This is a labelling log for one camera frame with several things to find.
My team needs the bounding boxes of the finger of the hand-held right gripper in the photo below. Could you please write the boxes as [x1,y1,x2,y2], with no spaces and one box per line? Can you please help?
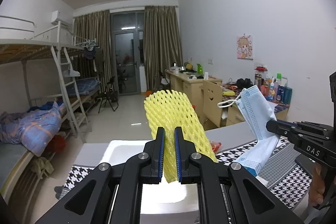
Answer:
[293,121,335,136]
[266,120,332,161]

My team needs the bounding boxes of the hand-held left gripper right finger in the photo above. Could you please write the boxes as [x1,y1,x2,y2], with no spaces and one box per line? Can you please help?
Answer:
[175,127,292,224]

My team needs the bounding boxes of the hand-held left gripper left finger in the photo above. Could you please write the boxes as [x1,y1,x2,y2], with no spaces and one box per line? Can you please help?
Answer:
[34,127,165,224]

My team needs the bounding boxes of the blue face mask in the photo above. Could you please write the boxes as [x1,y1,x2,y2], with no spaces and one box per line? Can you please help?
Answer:
[217,85,281,177]

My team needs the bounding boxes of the white foam box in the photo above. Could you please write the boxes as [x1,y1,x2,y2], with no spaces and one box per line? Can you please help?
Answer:
[101,139,201,215]

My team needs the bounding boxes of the yellow foam fruit net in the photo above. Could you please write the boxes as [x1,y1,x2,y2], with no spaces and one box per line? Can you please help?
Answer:
[144,89,218,185]

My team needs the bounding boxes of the person's right hand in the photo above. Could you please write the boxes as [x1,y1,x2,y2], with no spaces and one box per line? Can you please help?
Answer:
[310,162,326,207]

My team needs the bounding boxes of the group of toiletry bottles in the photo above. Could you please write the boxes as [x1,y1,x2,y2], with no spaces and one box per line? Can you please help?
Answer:
[253,64,293,103]

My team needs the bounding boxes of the desk with printed cloth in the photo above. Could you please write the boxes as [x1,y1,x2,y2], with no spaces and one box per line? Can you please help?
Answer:
[217,82,291,125]

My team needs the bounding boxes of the houndstooth tablecloth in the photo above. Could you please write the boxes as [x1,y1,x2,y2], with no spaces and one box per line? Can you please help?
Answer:
[55,119,315,224]

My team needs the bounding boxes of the black headphones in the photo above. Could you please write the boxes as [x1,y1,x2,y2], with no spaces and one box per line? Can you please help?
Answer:
[236,78,253,88]

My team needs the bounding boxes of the wooden smiley chair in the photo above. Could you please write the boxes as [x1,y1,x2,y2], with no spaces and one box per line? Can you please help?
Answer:
[202,80,224,128]

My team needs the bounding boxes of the light wooden desk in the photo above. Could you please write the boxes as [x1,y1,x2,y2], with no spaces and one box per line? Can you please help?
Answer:
[164,69,222,109]

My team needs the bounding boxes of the black folding chair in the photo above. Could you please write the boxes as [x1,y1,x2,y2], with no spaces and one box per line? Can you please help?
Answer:
[98,76,119,112]

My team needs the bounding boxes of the bunk bed with plaid mattress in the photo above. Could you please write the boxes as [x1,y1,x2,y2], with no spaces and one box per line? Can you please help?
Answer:
[62,35,103,111]

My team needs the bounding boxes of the glass balcony door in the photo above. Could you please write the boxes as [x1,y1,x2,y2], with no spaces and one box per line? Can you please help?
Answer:
[110,11,146,95]

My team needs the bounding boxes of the brown curtain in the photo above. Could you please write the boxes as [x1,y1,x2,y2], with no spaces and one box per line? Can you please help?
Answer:
[73,10,112,98]
[143,5,183,94]

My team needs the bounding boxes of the white metal bunk bed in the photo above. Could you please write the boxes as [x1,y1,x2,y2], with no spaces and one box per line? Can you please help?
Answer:
[0,27,91,203]

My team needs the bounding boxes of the hanging dark clothes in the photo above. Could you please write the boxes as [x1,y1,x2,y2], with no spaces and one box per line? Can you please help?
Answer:
[83,46,97,62]

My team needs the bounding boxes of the blue plaid blanket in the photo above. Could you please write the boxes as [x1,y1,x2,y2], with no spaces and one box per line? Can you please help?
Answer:
[0,101,67,157]

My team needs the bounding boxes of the white air conditioner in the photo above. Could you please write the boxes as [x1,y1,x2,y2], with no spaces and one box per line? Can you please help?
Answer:
[51,11,73,26]

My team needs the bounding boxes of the cartoon wall poster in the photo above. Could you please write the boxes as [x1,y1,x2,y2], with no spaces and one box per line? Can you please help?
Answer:
[236,35,255,60]

